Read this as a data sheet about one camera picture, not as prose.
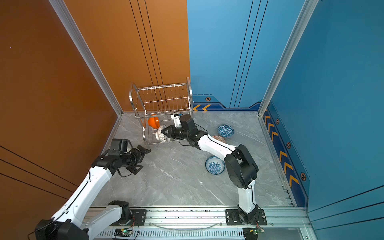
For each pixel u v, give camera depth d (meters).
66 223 0.39
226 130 1.06
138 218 0.74
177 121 0.77
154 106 0.86
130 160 0.66
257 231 0.70
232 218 0.72
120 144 0.62
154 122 0.99
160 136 0.81
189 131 0.67
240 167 0.49
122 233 0.71
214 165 0.91
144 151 0.72
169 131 0.75
